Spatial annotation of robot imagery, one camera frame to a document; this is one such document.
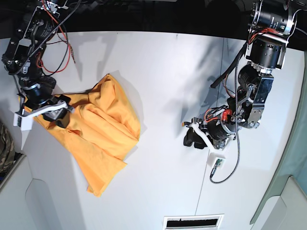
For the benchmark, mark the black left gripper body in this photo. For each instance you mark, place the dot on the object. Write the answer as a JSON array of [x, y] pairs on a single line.
[[217, 126]]

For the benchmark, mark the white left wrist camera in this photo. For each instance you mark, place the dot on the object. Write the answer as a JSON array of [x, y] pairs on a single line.
[[216, 156]]

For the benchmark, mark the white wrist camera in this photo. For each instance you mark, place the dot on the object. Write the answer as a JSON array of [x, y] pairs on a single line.
[[24, 120], [216, 156]]

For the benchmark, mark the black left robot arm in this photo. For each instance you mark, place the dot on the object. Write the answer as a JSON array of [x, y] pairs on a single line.
[[271, 24]]

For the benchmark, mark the camouflage fabric pile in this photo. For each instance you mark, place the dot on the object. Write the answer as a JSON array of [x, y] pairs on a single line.
[[7, 152]]

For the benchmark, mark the white right cabinet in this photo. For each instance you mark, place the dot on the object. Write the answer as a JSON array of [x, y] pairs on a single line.
[[287, 211]]

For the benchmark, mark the white floor vent grille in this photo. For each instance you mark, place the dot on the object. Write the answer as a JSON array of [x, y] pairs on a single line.
[[202, 222]]

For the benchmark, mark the orange t-shirt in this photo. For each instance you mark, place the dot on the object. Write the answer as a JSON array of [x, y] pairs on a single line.
[[102, 130]]

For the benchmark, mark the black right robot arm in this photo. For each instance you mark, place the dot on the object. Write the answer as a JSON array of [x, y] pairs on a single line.
[[23, 60]]

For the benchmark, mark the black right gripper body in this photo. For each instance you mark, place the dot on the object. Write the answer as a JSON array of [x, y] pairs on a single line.
[[39, 93]]

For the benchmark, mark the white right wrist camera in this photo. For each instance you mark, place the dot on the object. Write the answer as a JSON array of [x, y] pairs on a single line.
[[24, 120]]

